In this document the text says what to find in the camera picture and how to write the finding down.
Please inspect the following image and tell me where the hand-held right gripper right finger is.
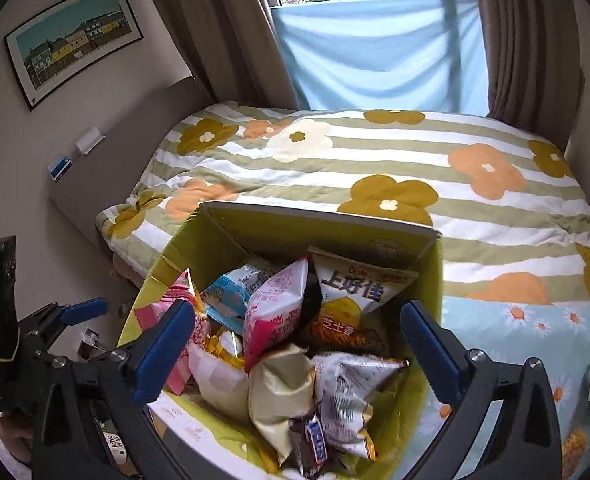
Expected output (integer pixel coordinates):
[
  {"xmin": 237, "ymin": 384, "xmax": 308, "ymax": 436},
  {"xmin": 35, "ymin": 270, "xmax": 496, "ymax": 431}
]
[{"xmin": 400, "ymin": 301, "xmax": 563, "ymax": 480}]

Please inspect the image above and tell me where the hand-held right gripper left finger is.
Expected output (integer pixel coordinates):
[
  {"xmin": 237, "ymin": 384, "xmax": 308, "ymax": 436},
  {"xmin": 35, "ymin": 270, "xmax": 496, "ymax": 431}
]
[{"xmin": 31, "ymin": 300, "xmax": 201, "ymax": 480}]

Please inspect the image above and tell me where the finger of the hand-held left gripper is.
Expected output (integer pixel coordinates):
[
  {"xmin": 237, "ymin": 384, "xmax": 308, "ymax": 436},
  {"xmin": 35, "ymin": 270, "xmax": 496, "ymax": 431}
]
[
  {"xmin": 78, "ymin": 329, "xmax": 113, "ymax": 361},
  {"xmin": 18, "ymin": 298, "xmax": 110, "ymax": 346}
]

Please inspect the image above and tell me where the pink striped snack packet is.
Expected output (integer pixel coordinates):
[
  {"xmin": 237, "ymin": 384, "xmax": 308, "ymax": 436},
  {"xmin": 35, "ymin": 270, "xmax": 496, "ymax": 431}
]
[{"xmin": 134, "ymin": 267, "xmax": 211, "ymax": 396}]

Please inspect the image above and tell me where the gold foil snack packet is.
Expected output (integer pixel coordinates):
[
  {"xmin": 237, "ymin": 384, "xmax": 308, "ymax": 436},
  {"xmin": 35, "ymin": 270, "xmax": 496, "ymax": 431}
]
[{"xmin": 205, "ymin": 327, "xmax": 248, "ymax": 361}]

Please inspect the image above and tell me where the plain white snack packet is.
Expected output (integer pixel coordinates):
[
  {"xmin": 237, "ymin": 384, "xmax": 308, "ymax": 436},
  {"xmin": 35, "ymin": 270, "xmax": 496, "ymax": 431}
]
[{"xmin": 187, "ymin": 345, "xmax": 251, "ymax": 423}]

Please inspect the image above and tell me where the blue white snack packet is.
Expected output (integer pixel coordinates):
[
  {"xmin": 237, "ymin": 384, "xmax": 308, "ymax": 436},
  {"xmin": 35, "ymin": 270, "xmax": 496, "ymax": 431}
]
[{"xmin": 200, "ymin": 260, "xmax": 276, "ymax": 333}]

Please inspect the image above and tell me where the white yellow cheese snack packet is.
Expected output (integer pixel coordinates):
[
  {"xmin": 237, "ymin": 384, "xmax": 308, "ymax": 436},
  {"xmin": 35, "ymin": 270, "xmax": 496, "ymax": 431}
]
[{"xmin": 300, "ymin": 246, "xmax": 421, "ymax": 356}]

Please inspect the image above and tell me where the white barcode snack bag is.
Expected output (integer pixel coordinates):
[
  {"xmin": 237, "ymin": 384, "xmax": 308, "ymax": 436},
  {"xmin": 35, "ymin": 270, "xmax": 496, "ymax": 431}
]
[{"xmin": 311, "ymin": 352, "xmax": 411, "ymax": 461}]

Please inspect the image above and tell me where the cream snack packet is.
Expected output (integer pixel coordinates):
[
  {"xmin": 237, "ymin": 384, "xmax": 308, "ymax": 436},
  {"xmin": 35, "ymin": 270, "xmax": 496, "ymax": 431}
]
[{"xmin": 247, "ymin": 347, "xmax": 318, "ymax": 471}]

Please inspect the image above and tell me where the yellow-green cardboard box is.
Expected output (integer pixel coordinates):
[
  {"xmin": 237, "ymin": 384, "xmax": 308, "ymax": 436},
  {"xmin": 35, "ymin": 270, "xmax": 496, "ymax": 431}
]
[{"xmin": 116, "ymin": 200, "xmax": 443, "ymax": 480}]

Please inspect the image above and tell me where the dark candy bar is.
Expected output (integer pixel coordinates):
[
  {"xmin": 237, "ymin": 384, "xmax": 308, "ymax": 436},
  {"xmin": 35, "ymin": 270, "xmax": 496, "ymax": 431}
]
[{"xmin": 287, "ymin": 412, "xmax": 331, "ymax": 478}]

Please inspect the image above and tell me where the person's left hand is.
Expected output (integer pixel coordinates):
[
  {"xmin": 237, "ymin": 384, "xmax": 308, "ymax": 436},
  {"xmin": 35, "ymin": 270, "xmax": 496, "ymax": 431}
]
[{"xmin": 0, "ymin": 412, "xmax": 32, "ymax": 463}]

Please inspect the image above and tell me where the light blue daisy sheet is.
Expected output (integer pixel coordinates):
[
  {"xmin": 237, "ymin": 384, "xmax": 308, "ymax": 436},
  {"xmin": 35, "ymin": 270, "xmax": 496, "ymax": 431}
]
[{"xmin": 415, "ymin": 295, "xmax": 590, "ymax": 480}]

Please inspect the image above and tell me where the small blue box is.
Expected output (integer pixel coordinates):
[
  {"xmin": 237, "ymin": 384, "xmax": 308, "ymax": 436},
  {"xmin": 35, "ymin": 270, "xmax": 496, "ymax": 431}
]
[{"xmin": 49, "ymin": 156, "xmax": 72, "ymax": 181}]

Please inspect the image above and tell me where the beige headboard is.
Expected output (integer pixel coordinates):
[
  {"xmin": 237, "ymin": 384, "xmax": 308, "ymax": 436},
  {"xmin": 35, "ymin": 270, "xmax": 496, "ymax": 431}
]
[{"xmin": 50, "ymin": 75, "xmax": 216, "ymax": 261}]

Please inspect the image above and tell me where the small white box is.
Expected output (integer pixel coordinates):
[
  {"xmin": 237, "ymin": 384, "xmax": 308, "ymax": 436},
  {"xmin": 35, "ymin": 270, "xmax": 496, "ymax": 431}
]
[{"xmin": 74, "ymin": 127, "xmax": 106, "ymax": 155}]

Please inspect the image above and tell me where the clear waffle packet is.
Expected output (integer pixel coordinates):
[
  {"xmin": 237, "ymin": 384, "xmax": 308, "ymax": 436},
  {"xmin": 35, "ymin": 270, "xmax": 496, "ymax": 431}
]
[{"xmin": 560, "ymin": 427, "xmax": 590, "ymax": 480}]

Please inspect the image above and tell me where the striped floral quilt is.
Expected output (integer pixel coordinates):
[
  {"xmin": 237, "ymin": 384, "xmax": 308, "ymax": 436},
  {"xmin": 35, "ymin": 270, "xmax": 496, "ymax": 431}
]
[{"xmin": 95, "ymin": 101, "xmax": 590, "ymax": 306}]

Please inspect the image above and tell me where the framed houses picture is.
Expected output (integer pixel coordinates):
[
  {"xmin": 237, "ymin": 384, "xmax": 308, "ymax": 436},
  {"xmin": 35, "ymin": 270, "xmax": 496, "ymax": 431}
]
[{"xmin": 4, "ymin": 0, "xmax": 143, "ymax": 112}]

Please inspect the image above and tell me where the blue hanging cloth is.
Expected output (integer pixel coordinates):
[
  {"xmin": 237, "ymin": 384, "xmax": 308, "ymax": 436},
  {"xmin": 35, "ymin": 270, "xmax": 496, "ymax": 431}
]
[{"xmin": 270, "ymin": 0, "xmax": 490, "ymax": 116}]

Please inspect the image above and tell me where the brown curtain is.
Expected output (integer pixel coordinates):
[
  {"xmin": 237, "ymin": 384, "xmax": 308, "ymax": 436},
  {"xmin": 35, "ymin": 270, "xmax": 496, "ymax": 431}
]
[
  {"xmin": 475, "ymin": 0, "xmax": 586, "ymax": 133},
  {"xmin": 135, "ymin": 0, "xmax": 301, "ymax": 111}
]

